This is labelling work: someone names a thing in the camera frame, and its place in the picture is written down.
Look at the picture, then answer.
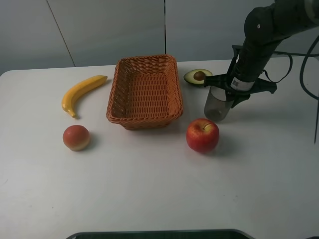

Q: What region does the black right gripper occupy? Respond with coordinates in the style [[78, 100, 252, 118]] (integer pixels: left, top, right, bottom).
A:
[[203, 73, 277, 109]]

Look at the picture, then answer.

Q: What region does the grey translucent plastic cup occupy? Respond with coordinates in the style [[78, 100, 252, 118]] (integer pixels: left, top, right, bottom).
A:
[[204, 86, 234, 122]]

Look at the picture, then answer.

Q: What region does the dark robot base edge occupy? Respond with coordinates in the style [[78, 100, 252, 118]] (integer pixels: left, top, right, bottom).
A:
[[69, 229, 252, 239]]

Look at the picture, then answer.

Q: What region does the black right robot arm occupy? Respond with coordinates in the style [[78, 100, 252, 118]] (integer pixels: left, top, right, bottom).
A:
[[204, 0, 319, 108]]

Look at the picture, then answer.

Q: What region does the brown wicker basket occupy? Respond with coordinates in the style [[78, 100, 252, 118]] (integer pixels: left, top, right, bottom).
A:
[[106, 54, 183, 130]]

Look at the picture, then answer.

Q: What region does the halved avocado with pit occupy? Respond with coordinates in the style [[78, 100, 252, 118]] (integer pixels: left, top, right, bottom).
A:
[[183, 69, 213, 87]]

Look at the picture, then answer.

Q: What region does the red apple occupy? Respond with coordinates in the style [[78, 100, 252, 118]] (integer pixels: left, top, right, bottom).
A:
[[186, 118, 220, 154]]

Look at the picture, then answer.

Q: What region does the red-orange peach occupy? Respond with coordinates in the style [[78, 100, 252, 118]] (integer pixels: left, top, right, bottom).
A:
[[62, 125, 91, 151]]

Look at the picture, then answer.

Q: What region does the yellow banana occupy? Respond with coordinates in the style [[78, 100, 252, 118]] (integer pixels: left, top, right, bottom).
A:
[[61, 75, 108, 118]]

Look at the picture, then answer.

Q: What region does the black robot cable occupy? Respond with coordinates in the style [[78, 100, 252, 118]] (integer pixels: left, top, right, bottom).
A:
[[261, 34, 319, 144]]

